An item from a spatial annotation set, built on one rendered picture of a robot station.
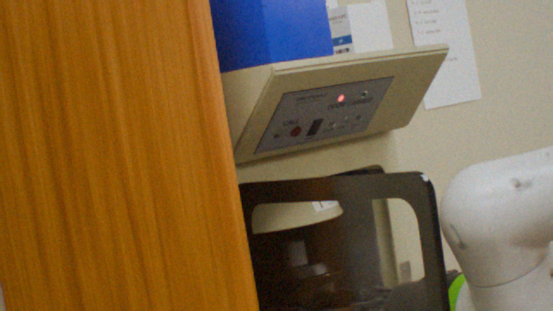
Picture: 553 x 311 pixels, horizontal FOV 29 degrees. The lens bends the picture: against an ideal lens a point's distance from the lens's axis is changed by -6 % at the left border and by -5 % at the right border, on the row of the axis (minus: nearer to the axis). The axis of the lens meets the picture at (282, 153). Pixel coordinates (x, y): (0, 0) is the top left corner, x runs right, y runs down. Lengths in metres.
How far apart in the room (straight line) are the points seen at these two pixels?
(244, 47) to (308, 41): 0.07
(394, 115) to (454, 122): 0.92
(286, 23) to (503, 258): 0.34
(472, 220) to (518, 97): 1.45
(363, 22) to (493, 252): 0.36
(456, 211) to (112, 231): 0.40
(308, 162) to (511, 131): 1.20
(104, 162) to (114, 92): 0.09
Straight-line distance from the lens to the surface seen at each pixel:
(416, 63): 1.36
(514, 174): 1.11
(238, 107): 1.21
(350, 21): 1.32
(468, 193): 1.12
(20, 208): 1.45
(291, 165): 1.33
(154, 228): 1.22
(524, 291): 1.15
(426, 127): 2.24
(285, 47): 1.19
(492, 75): 2.46
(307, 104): 1.25
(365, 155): 1.43
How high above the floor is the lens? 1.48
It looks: 3 degrees down
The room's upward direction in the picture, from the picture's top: 9 degrees counter-clockwise
